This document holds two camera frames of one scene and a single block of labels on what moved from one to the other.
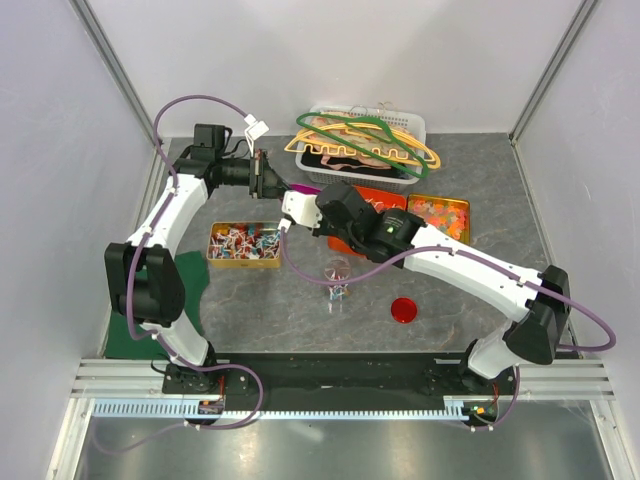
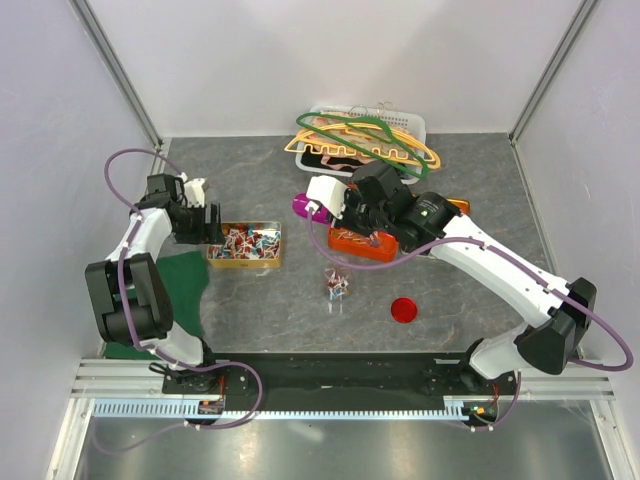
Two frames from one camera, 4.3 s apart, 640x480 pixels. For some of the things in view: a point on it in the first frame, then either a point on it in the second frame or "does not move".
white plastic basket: [361, 143] does not move
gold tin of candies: [243, 244] does not move
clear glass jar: [337, 272] does not move
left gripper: [270, 185] → [210, 234]
